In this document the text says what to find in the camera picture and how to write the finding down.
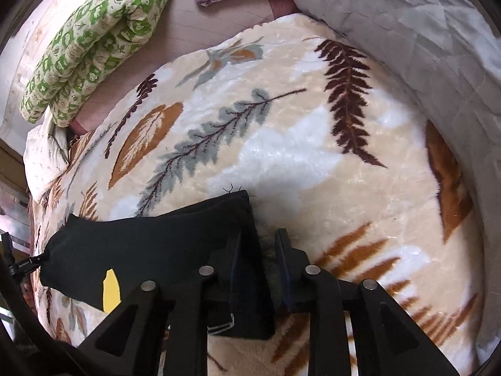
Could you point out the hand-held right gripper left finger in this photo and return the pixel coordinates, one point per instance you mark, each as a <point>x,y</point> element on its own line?
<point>236,266</point>

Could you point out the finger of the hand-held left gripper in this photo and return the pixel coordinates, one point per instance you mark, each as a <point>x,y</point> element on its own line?
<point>6,244</point>
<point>33,263</point>

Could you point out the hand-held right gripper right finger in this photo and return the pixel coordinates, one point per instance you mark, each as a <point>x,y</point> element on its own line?
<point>282,266</point>

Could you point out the black pants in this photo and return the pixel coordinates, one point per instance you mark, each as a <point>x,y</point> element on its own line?
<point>156,243</point>

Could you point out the leaf print plush blanket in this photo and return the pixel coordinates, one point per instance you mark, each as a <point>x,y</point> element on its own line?
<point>313,203</point>

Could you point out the brown wooden furniture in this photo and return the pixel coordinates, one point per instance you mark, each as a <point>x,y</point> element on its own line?
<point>11,164</point>

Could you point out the white floral pillow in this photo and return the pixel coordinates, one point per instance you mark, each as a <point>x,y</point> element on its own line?
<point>43,156</point>

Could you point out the green patterned quilt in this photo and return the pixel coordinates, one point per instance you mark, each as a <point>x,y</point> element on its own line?
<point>98,35</point>

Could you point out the pink bed sheet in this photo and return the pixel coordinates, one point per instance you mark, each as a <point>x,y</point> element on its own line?
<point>188,27</point>

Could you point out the grey quilted blanket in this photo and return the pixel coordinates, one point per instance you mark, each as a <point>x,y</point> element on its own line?
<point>411,27</point>

